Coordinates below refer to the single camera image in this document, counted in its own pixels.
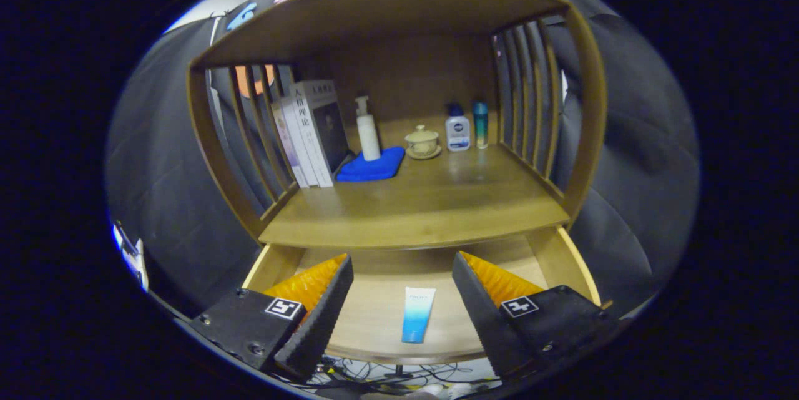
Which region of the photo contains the teal slim bottle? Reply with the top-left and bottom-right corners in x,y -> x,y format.
473,101 -> 489,149

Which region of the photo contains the white rounded floor object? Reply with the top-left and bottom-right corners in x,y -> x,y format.
409,383 -> 475,399

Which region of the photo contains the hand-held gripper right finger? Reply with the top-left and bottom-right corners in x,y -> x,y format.
452,251 -> 615,382

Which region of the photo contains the grey portrait book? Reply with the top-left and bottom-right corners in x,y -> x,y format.
293,80 -> 351,188

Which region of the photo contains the blue and white cosmetic tube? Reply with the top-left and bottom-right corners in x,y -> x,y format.
401,287 -> 436,344

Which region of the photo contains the tangle of floor cables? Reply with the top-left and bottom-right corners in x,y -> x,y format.
306,356 -> 500,398

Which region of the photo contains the wooden countertop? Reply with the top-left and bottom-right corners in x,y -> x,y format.
259,143 -> 570,250

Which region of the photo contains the beige lidded teacup with saucer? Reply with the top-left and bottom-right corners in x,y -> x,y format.
404,125 -> 442,160

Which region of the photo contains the white book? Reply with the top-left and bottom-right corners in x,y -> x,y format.
280,95 -> 320,188

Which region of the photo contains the white pump bottle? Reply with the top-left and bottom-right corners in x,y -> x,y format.
355,96 -> 381,162

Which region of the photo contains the blue folded cloth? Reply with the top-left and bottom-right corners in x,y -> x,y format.
336,146 -> 406,183

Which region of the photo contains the white side furniture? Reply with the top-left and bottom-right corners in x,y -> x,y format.
112,222 -> 149,291

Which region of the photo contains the wooden cabinet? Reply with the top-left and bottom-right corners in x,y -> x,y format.
186,0 -> 607,250

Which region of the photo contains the white lotion bottle blue cap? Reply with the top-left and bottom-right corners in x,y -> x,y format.
445,103 -> 471,152

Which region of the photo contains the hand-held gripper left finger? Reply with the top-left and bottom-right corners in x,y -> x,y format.
187,253 -> 355,381

